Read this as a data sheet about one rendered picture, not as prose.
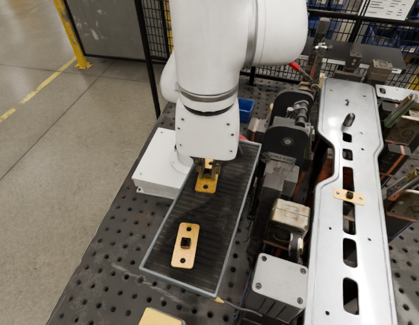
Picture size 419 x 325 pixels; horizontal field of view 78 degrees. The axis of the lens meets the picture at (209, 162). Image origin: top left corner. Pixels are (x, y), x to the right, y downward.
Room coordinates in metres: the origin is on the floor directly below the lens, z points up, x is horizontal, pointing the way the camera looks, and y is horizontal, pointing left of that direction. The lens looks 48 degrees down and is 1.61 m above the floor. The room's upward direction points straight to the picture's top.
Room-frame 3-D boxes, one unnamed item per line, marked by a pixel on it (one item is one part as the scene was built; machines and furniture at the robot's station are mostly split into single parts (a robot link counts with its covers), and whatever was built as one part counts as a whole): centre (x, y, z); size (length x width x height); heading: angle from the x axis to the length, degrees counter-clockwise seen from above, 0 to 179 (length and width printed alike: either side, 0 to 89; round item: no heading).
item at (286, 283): (0.16, -0.13, 0.90); 0.13 x 0.10 x 0.41; 71
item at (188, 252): (0.20, 0.04, 1.17); 0.08 x 0.04 x 0.01; 173
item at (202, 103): (0.32, 0.00, 1.41); 0.09 x 0.08 x 0.03; 80
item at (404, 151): (0.62, -0.65, 0.84); 0.11 x 0.08 x 0.29; 71
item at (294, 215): (0.31, -0.20, 0.89); 0.13 x 0.11 x 0.38; 71
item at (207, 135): (0.32, 0.00, 1.35); 0.10 x 0.07 x 0.11; 80
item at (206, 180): (0.32, 0.00, 1.22); 0.08 x 0.04 x 0.01; 170
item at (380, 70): (1.07, -0.76, 0.88); 0.08 x 0.08 x 0.36; 71
